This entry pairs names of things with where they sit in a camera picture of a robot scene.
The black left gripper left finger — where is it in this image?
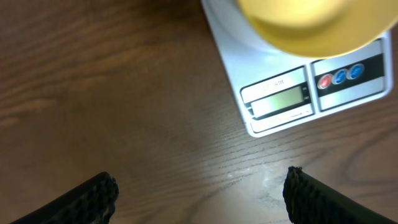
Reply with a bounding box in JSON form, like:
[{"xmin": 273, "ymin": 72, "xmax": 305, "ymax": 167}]
[{"xmin": 12, "ymin": 172, "xmax": 119, "ymax": 224}]

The white digital kitchen scale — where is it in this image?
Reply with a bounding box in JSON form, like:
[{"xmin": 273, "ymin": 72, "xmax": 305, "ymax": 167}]
[{"xmin": 202, "ymin": 0, "xmax": 394, "ymax": 138}]

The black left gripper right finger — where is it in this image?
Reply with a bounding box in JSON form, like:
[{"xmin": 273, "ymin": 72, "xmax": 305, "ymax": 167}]
[{"xmin": 282, "ymin": 166, "xmax": 397, "ymax": 224}]

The pale yellow plastic bowl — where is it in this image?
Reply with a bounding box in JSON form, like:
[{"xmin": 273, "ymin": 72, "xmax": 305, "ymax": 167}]
[{"xmin": 238, "ymin": 0, "xmax": 397, "ymax": 58}]

